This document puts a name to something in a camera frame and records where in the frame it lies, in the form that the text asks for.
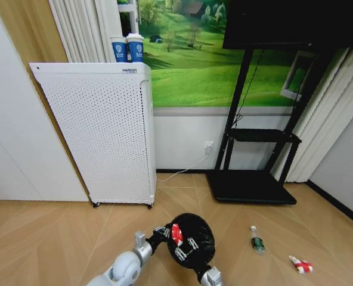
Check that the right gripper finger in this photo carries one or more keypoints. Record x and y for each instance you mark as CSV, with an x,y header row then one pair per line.
x,y
180,254
193,243

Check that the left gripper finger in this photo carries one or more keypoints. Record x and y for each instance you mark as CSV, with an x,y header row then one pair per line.
x,y
166,233
157,229

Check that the red white wrapper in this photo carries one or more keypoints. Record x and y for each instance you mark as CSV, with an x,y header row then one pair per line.
x,y
176,233
301,264

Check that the black round trash bin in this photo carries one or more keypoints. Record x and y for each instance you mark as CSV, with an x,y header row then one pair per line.
x,y
201,232

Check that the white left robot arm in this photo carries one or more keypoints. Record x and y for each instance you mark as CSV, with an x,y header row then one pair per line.
x,y
121,268

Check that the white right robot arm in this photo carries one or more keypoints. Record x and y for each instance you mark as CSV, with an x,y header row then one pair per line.
x,y
213,277

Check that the black television floor stand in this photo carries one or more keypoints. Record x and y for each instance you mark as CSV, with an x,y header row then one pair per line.
x,y
251,186

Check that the clear plastic bottle green label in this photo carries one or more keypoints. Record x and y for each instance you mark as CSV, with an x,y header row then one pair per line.
x,y
257,242

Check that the white perforated air purifier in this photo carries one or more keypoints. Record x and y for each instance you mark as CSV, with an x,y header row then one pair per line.
x,y
105,134

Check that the green meadow landscape poster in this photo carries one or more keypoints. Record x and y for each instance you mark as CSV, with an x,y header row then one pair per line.
x,y
194,68

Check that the cream pleated curtain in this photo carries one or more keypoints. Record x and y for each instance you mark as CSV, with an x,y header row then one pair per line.
x,y
81,29
322,119

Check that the blue white paper cup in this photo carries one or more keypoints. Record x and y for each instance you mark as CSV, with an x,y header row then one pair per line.
x,y
119,49
135,49

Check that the black television screen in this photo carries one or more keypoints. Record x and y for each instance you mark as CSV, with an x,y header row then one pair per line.
x,y
284,21

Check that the white wall socket with plug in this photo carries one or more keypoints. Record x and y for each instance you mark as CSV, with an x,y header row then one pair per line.
x,y
209,147

